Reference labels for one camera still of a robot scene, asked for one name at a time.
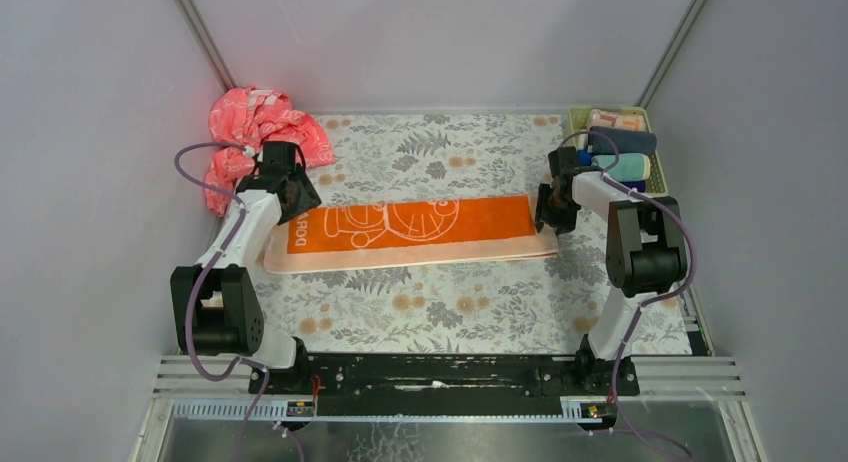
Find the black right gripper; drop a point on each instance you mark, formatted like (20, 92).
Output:
(549, 211)

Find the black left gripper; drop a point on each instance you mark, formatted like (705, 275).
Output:
(299, 193)

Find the orange and cream towel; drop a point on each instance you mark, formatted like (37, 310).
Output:
(406, 234)

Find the yellow and teal towel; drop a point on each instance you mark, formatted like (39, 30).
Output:
(628, 167)

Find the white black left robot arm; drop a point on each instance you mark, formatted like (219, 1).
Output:
(219, 321)

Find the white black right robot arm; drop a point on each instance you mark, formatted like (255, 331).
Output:
(646, 253)

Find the rolled blue towel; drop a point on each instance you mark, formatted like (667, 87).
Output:
(584, 158)

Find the pale green plastic basket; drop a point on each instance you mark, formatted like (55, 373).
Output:
(576, 122)

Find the rolled peach patterned towel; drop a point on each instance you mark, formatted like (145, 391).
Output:
(616, 120)

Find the pink patterned towel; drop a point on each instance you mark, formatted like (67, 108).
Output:
(250, 117)

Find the rolled purple towel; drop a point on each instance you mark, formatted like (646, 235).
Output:
(638, 186)

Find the rolled dark grey towel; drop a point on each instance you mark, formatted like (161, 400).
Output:
(601, 140)

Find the floral patterned table mat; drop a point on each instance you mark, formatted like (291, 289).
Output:
(541, 305)

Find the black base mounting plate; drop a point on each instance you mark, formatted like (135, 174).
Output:
(453, 385)

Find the white slotted cable duct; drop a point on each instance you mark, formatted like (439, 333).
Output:
(264, 410)

